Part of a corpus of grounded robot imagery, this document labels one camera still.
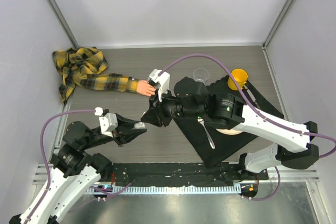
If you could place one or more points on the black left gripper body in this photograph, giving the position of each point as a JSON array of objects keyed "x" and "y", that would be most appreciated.
[{"x": 119, "y": 136}]

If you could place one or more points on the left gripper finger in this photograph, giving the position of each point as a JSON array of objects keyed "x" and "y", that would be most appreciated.
[
  {"x": 130, "y": 135},
  {"x": 125, "y": 122}
]

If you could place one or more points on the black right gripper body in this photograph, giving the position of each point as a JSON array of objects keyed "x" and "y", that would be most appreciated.
[{"x": 166, "y": 110}]

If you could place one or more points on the white nail polish bottle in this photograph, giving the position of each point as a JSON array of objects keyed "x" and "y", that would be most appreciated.
[{"x": 139, "y": 125}]

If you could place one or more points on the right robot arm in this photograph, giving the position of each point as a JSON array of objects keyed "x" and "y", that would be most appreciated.
[{"x": 191, "y": 100}]

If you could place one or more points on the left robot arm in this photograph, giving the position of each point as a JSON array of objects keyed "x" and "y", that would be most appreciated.
[{"x": 74, "y": 171}]

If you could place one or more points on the mannequin hand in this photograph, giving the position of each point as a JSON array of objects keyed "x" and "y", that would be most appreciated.
[{"x": 144, "y": 88}]

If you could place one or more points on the silver fork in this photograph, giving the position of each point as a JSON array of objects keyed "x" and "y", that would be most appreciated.
[{"x": 207, "y": 132}]

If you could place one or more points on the clear plastic cup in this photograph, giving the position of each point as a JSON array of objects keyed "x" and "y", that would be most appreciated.
[{"x": 201, "y": 75}]

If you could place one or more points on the yellow plaid shirt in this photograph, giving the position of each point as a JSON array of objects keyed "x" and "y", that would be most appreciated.
[{"x": 84, "y": 67}]

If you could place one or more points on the pink cream plate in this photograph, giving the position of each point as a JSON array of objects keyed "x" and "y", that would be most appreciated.
[{"x": 229, "y": 132}]

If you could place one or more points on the yellow mug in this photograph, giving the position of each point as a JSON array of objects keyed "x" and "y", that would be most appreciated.
[{"x": 240, "y": 76}]

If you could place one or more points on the silver knife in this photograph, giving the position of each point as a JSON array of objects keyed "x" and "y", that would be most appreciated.
[{"x": 252, "y": 97}]

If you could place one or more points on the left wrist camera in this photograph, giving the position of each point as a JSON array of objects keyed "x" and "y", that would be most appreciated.
[{"x": 108, "y": 121}]

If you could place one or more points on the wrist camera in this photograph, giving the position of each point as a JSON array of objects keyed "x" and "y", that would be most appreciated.
[
  {"x": 108, "y": 121},
  {"x": 160, "y": 80}
]

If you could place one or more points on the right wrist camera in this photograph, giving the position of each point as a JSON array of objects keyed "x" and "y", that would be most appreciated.
[{"x": 160, "y": 80}]

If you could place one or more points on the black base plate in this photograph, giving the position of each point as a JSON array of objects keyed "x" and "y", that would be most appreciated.
[{"x": 181, "y": 174}]

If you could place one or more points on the white cable duct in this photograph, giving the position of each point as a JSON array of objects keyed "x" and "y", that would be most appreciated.
[{"x": 236, "y": 189}]

